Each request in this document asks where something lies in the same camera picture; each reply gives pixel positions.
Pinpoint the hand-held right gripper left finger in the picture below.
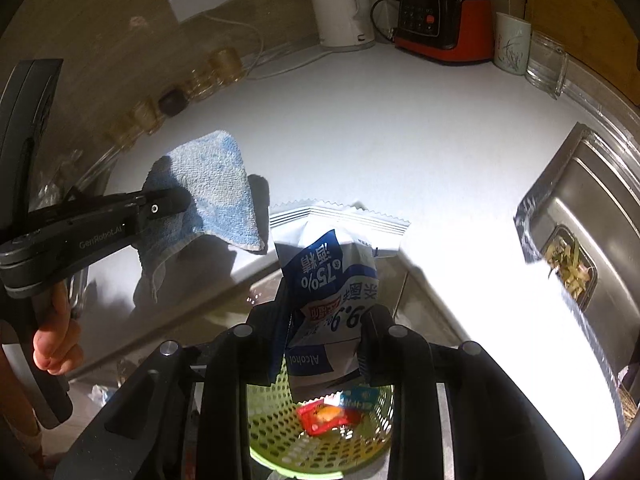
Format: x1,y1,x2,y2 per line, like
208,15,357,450
52,302,296,480

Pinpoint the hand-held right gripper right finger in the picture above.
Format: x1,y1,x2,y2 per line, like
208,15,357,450
352,305,586,480

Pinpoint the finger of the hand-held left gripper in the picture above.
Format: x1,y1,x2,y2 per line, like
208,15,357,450
134,189,193,223

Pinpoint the blue white towel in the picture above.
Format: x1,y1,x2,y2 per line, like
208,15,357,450
131,130,267,303

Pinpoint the green plastic basket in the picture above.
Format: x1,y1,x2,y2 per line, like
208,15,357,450
247,360,393,473

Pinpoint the white blue wipe packet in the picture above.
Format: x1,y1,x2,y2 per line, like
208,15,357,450
268,200,411,403

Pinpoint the red snack packet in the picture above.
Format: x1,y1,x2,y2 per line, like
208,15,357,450
297,400,362,437

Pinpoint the person's left forearm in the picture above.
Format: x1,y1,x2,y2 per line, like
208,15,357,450
0,345,43,461

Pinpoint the person's left hand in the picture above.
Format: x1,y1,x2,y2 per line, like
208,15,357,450
32,282,85,376

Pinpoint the clear plastic bag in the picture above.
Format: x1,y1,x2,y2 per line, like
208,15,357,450
35,147,86,211

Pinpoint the amber glass cup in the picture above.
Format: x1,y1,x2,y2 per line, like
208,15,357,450
131,99,163,136
107,115,138,151
182,67,221,101
209,47,246,83

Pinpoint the dark brown small bowl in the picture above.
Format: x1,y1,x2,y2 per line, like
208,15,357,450
158,88,188,116

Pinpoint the metal sink strainer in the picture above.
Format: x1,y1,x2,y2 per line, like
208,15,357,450
542,225,598,308

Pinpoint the white electric kettle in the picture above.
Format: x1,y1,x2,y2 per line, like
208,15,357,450
305,0,377,51

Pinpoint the steel sink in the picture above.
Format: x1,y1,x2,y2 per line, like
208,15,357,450
515,121,640,431

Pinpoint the clear glass mug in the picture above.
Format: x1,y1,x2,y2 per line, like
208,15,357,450
524,30,570,100

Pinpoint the red black blender base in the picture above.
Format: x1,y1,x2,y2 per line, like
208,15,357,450
394,0,496,67

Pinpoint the white cup with plant print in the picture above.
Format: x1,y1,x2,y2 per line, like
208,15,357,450
494,11,533,76

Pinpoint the wooden cutting board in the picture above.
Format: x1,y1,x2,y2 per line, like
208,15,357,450
525,0,640,111

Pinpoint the white cable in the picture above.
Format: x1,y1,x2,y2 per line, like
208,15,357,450
200,12,326,81

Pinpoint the black cable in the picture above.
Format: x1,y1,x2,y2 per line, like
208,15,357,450
370,0,401,43

